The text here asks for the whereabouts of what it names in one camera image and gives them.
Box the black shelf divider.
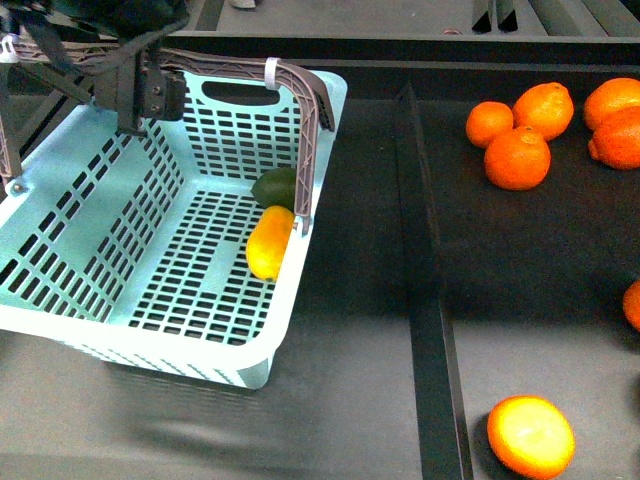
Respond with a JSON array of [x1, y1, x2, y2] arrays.
[[394, 83, 474, 479]]

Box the grey basket handle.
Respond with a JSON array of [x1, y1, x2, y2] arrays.
[[1, 34, 336, 234]]

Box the orange partial right edge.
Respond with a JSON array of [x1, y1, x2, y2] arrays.
[[622, 280, 640, 331]]

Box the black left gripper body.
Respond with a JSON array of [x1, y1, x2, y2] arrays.
[[94, 53, 186, 137]]

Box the orange mandarin small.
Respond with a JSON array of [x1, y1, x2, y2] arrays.
[[465, 101, 514, 149]]

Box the yellow mango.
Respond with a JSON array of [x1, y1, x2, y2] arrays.
[[245, 205, 295, 282]]

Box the green avocado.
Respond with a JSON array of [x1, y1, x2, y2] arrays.
[[251, 167, 296, 211]]

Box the orange mandarin top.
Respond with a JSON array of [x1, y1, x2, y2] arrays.
[[512, 82, 574, 141]]

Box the orange bottom right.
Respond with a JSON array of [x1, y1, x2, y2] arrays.
[[487, 395, 576, 479]]

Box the light blue plastic basket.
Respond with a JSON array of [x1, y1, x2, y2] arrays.
[[0, 69, 349, 391]]

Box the orange mandarin right edge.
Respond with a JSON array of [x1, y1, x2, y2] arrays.
[[588, 106, 639, 170]]

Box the orange mandarin far right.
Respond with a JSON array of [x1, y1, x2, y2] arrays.
[[583, 77, 640, 131]]

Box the orange mandarin front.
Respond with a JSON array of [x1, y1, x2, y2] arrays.
[[484, 126, 551, 191]]

